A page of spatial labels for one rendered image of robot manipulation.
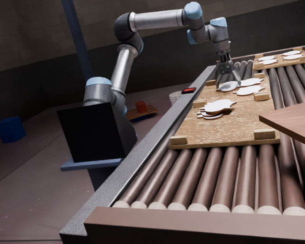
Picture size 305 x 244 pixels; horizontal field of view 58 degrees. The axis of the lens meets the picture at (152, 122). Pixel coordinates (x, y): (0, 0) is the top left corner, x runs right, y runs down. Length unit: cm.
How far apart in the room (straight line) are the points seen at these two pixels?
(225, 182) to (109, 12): 635
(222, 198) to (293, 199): 14
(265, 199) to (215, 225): 15
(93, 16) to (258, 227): 672
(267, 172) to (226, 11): 580
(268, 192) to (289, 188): 5
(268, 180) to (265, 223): 19
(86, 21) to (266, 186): 666
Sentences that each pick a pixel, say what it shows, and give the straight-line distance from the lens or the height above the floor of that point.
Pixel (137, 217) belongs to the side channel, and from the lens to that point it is 61.
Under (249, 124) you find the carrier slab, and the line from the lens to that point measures 101.
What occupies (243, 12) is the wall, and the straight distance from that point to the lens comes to 644.
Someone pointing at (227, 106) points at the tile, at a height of 97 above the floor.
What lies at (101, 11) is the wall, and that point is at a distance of 695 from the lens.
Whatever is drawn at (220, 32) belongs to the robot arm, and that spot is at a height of 123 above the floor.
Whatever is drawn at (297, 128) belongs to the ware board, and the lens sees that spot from 68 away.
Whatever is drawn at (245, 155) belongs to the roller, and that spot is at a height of 92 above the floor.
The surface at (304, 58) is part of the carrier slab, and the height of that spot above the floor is 95.
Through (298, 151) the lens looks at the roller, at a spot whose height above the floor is 91.
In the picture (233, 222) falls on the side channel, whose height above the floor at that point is 95.
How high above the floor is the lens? 131
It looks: 18 degrees down
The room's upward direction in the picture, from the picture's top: 13 degrees counter-clockwise
